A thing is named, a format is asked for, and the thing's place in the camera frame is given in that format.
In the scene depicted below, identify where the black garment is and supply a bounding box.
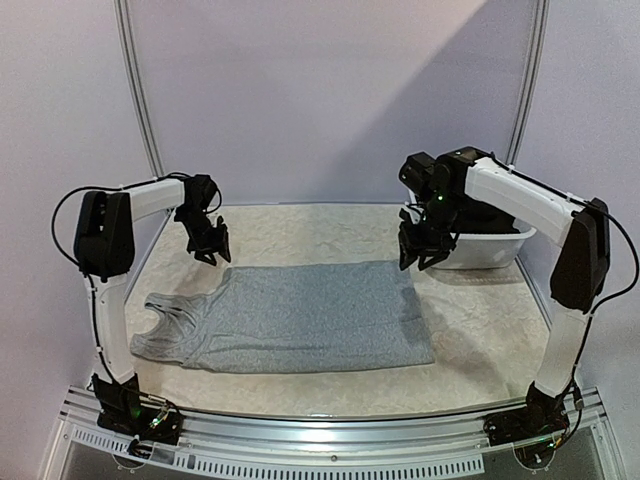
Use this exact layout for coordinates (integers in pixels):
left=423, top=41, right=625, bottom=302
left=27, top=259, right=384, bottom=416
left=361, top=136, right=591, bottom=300
left=455, top=199, right=519, bottom=235

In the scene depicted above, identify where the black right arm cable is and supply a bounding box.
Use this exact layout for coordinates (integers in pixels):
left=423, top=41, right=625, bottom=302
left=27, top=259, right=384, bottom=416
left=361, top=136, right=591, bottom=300
left=487, top=154, right=634, bottom=401

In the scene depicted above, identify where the aluminium corner post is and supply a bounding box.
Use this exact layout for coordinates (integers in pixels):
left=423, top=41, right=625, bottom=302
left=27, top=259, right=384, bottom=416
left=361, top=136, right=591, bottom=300
left=504, top=0, right=550, bottom=165
left=114, top=0, right=166, bottom=177

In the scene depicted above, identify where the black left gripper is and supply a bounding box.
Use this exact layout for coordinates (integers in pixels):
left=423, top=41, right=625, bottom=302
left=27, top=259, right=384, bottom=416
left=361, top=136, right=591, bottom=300
left=177, top=207, right=232, bottom=265

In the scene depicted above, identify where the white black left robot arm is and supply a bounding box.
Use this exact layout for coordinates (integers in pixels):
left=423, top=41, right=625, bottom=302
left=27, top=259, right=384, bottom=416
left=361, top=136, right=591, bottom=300
left=73, top=173, right=231, bottom=394

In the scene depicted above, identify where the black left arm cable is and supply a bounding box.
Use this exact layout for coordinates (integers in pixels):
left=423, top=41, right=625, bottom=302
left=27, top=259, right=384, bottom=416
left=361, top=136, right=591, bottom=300
left=51, top=172, right=194, bottom=381

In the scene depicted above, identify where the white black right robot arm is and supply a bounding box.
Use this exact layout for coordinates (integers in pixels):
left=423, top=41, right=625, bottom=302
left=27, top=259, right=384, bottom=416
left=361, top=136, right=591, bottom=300
left=398, top=147, right=610, bottom=436

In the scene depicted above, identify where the aluminium front rail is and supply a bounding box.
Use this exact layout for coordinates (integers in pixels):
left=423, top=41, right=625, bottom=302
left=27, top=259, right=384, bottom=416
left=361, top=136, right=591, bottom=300
left=44, top=388, right=625, bottom=479

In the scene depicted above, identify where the aluminium right corner post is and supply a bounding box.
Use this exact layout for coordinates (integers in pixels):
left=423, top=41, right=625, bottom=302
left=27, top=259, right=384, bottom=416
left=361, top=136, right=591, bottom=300
left=504, top=0, right=550, bottom=165

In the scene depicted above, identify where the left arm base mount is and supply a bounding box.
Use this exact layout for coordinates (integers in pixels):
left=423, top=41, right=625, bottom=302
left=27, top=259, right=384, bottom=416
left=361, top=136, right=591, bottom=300
left=92, top=374, right=184, bottom=445

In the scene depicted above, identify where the translucent white laundry basket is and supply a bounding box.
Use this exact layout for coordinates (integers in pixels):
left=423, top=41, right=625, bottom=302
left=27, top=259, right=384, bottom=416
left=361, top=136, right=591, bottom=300
left=399, top=203, right=536, bottom=270

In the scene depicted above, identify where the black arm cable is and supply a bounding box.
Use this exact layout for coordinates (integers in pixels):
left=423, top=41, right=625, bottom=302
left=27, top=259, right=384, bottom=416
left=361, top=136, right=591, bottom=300
left=487, top=154, right=634, bottom=401
left=51, top=172, right=194, bottom=381

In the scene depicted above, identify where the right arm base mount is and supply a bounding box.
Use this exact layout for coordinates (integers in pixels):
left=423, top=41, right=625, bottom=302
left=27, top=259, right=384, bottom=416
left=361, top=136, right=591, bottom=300
left=483, top=402, right=575, bottom=448

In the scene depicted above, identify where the aluminium left corner post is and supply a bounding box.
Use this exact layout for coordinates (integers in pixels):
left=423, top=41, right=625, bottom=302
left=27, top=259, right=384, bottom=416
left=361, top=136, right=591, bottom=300
left=114, top=0, right=166, bottom=177

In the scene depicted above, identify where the grey t-shirt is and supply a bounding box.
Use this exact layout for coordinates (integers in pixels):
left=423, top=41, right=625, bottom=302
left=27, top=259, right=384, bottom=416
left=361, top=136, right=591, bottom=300
left=130, top=260, right=434, bottom=374

